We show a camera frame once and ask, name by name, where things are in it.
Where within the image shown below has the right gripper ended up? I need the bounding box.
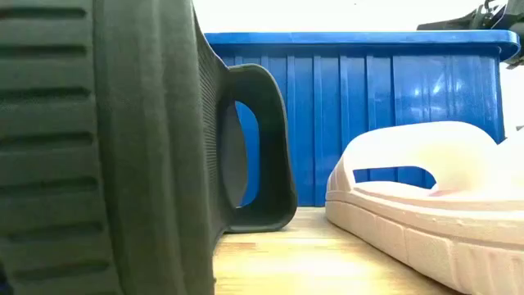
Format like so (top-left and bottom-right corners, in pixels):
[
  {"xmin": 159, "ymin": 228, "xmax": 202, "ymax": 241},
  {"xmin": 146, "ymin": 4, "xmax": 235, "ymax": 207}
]
[{"xmin": 416, "ymin": 0, "xmax": 508, "ymax": 32}]

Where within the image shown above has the pink slide sandal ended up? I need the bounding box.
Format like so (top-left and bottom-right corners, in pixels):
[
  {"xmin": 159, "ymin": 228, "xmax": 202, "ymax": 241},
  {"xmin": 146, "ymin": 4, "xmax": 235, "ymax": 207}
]
[{"xmin": 325, "ymin": 120, "xmax": 524, "ymax": 295}]

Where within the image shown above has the black slide sandal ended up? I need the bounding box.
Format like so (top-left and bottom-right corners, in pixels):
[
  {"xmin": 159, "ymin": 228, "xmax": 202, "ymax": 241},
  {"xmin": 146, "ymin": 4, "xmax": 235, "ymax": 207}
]
[{"xmin": 0, "ymin": 0, "xmax": 299, "ymax": 295}]

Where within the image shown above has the blue plastic bin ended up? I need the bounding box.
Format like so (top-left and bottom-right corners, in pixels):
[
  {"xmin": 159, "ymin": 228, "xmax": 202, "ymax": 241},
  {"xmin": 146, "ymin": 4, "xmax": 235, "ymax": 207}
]
[{"xmin": 204, "ymin": 30, "xmax": 521, "ymax": 208}]

